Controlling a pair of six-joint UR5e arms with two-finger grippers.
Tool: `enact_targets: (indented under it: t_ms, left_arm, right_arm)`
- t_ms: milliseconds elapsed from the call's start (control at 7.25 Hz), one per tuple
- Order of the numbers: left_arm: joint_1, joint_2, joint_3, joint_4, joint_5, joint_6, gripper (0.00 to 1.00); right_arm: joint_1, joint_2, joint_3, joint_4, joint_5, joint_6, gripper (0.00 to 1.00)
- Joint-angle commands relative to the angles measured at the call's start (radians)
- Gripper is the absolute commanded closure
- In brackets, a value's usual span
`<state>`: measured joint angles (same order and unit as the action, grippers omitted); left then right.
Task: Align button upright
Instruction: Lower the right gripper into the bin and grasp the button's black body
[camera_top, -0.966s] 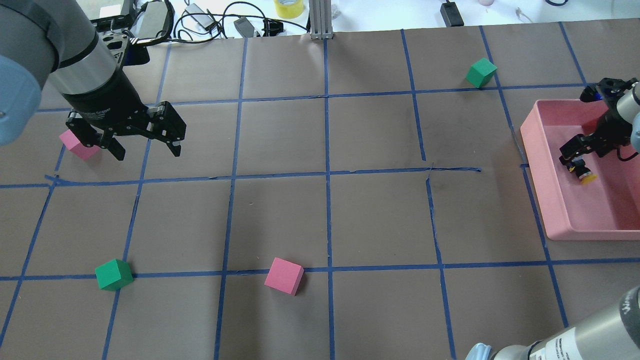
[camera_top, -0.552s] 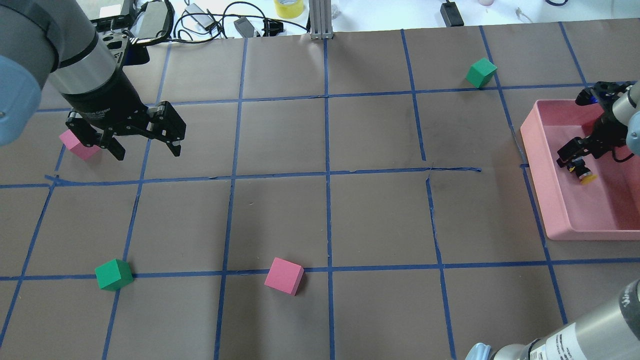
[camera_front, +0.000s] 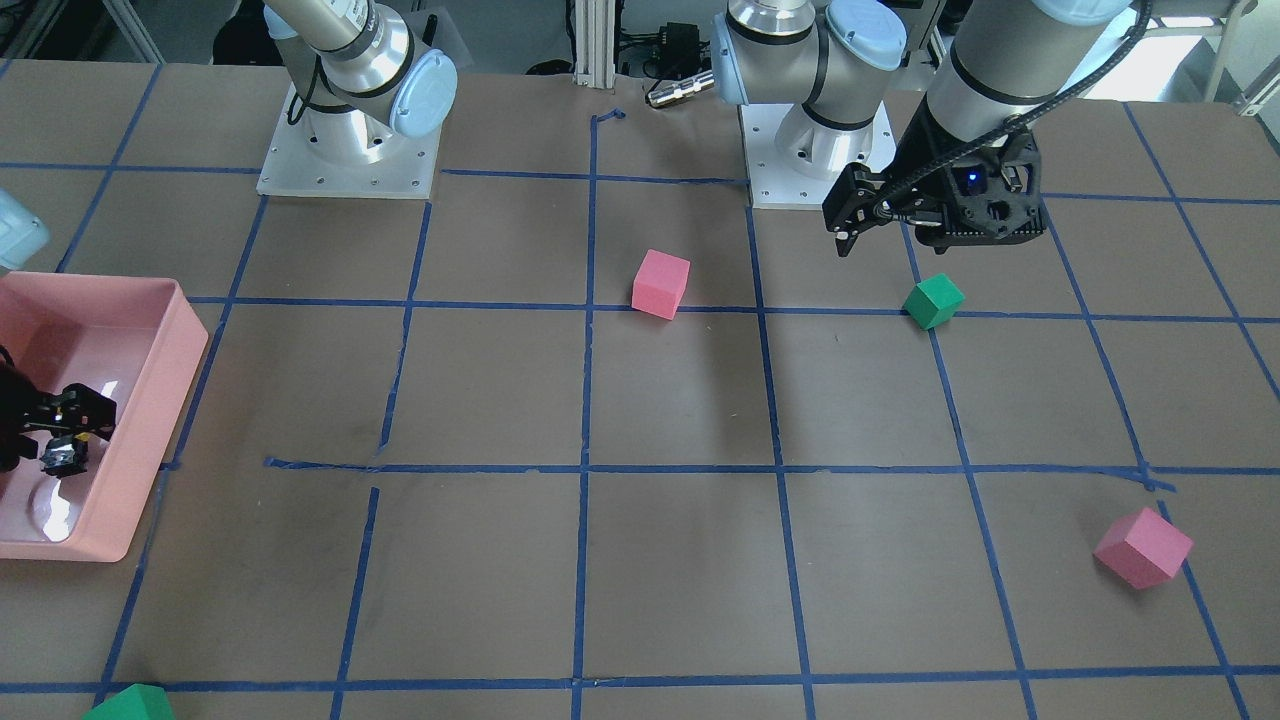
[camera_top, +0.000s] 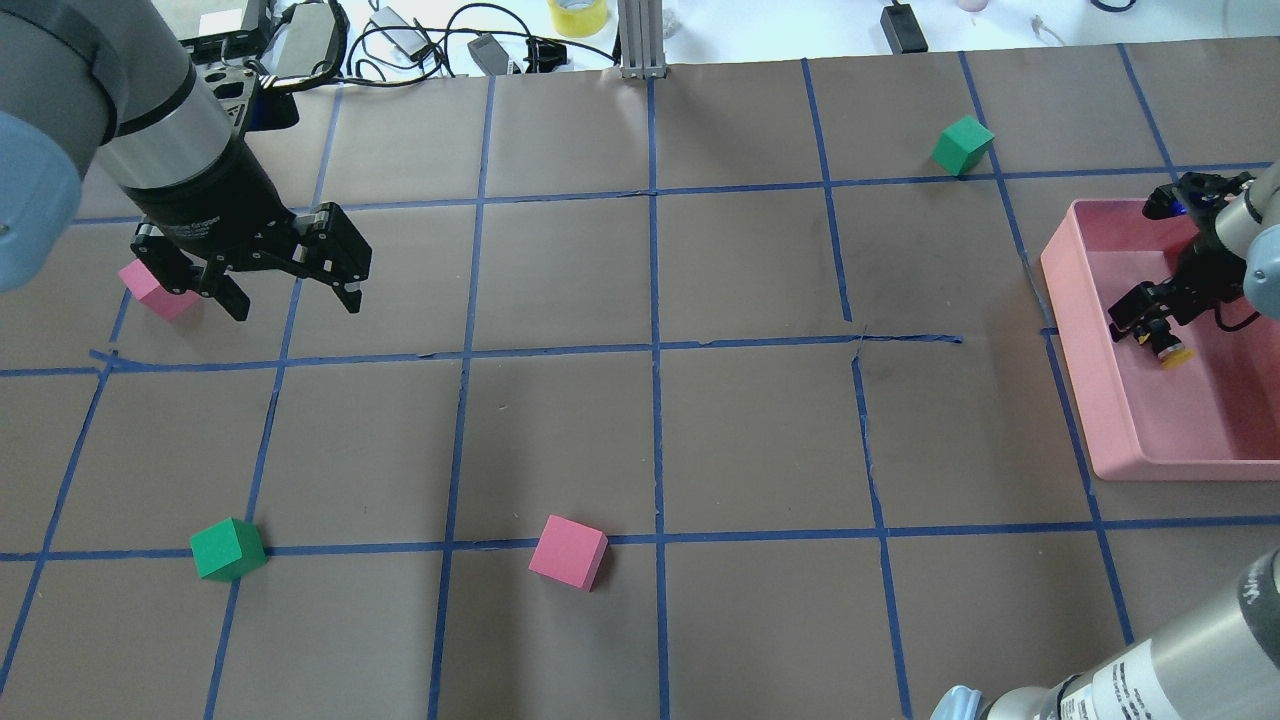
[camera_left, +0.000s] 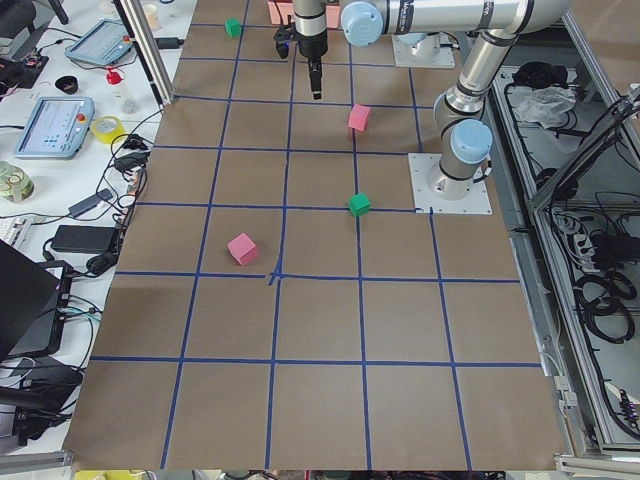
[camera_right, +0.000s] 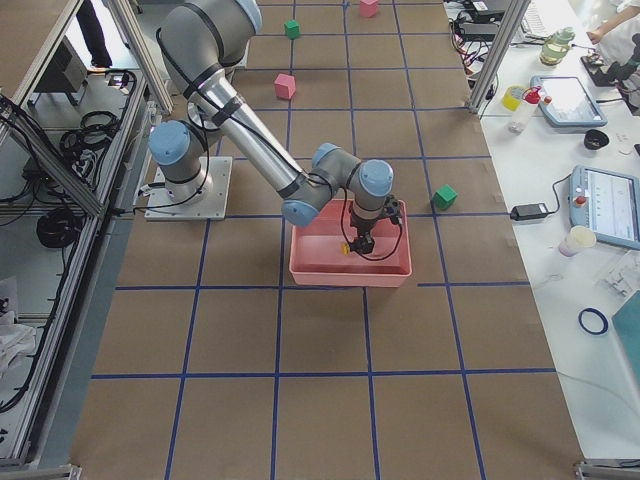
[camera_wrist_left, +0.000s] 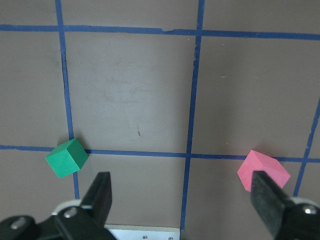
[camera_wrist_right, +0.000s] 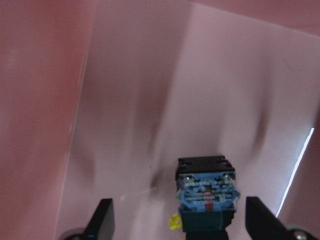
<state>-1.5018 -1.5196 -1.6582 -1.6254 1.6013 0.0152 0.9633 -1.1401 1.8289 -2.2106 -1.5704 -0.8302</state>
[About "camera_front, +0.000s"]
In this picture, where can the green foam cube far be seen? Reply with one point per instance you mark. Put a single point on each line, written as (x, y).
(136, 702)

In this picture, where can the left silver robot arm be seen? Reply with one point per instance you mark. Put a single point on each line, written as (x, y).
(1011, 62)

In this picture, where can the pink foam cube centre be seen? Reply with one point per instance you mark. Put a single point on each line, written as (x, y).
(659, 284)

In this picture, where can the green foam cube centre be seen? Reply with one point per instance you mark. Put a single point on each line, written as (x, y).
(933, 301)

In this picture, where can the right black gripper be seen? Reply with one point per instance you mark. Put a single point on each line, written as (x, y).
(22, 412)

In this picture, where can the pink foam cube outer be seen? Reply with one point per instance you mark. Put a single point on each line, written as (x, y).
(1144, 549)

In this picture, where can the green foam cube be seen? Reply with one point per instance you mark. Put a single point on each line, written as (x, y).
(933, 301)
(136, 702)

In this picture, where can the yellow push button switch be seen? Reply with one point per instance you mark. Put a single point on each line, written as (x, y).
(66, 456)

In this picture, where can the silver cylinder connector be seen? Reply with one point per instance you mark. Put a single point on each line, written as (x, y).
(664, 94)

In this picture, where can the pink foam cube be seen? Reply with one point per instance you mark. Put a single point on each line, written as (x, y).
(659, 284)
(1144, 549)

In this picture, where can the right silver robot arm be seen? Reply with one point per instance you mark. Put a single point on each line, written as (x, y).
(370, 97)

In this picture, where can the aluminium frame post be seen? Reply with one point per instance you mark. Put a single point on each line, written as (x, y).
(594, 32)

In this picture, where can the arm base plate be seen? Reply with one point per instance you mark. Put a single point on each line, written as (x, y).
(793, 162)
(346, 156)

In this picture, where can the pink plastic bin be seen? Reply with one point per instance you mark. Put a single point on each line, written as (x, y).
(96, 369)

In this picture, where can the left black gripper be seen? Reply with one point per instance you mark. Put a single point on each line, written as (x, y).
(921, 152)

